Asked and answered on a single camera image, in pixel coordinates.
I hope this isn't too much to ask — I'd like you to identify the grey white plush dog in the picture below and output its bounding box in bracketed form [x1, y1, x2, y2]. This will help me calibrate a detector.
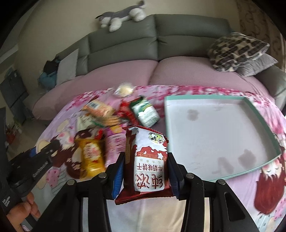
[96, 1, 146, 32]

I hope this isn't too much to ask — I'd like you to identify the teal black clothes pile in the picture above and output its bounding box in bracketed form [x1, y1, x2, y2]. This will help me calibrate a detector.
[37, 56, 61, 90]

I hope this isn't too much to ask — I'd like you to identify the black beige patterned cushion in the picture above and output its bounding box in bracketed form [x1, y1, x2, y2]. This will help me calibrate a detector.
[208, 32, 270, 72]

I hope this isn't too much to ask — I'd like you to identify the light grey cushion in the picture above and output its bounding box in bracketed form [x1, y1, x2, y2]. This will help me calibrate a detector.
[56, 49, 78, 86]

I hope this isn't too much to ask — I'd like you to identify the red foil snack packet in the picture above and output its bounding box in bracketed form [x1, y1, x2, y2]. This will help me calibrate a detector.
[117, 100, 140, 126]

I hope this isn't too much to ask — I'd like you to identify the round pastry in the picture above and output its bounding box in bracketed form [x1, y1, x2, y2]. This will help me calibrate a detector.
[114, 83, 134, 98]

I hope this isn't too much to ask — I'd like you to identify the grey velvet cushion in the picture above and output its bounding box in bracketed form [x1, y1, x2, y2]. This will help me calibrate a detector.
[236, 54, 278, 77]

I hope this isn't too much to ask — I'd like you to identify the pink snack packet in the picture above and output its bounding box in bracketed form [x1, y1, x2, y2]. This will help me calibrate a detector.
[104, 125, 126, 167]

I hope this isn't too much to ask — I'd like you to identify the orange cracker packet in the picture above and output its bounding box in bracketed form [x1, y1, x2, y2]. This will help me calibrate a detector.
[82, 100, 121, 127]

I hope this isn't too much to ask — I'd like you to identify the beige patterned curtain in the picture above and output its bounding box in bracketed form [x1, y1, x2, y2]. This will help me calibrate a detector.
[236, 0, 285, 71]

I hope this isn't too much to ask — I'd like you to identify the green white snack packet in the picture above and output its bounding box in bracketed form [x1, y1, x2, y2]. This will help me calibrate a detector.
[129, 96, 160, 128]

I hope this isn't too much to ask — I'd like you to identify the dark cabinet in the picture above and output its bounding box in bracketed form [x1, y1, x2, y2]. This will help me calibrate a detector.
[1, 68, 29, 124]

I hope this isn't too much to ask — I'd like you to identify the pink sofa seat cover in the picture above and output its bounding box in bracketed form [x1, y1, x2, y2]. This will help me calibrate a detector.
[32, 57, 274, 120]

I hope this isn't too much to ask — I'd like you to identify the teal-rimmed white tray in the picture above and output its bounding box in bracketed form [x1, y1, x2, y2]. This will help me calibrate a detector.
[164, 95, 281, 181]

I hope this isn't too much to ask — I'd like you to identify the grey green sofa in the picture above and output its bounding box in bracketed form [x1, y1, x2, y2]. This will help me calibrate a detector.
[58, 14, 285, 108]

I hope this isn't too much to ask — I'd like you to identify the person's left hand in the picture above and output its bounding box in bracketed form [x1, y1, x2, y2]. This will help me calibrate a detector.
[7, 192, 41, 232]

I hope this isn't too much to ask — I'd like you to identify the red white biscuit packet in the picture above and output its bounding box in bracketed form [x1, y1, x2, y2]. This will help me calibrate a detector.
[115, 126, 173, 205]

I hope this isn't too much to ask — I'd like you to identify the yellow snack packet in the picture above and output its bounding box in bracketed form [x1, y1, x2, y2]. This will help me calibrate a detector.
[75, 128, 105, 180]

